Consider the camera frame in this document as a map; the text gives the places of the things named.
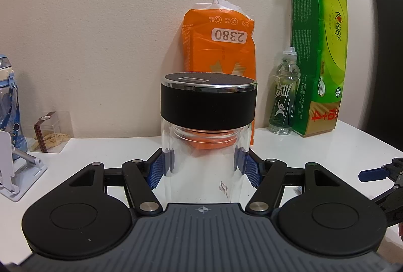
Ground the clear plastic drink bottle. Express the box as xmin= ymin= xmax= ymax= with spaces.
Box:
xmin=268 ymin=47 xmax=300 ymax=135

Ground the green tissue pack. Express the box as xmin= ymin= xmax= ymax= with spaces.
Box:
xmin=292 ymin=0 xmax=348 ymax=136

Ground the blue kids water bottle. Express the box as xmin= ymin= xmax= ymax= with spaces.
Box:
xmin=0 ymin=55 xmax=27 ymax=152

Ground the person's right hand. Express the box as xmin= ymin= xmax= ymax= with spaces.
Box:
xmin=398 ymin=222 xmax=403 ymax=241

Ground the clear cookie box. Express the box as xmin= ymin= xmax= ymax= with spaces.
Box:
xmin=28 ymin=111 xmax=74 ymax=153

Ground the white phone stand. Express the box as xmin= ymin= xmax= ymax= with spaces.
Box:
xmin=1 ymin=131 xmax=47 ymax=202

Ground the orange tissue pack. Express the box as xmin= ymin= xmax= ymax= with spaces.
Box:
xmin=182 ymin=0 xmax=257 ymax=147

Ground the glass jar with black lid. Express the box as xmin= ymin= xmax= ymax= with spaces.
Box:
xmin=160 ymin=72 xmax=257 ymax=203

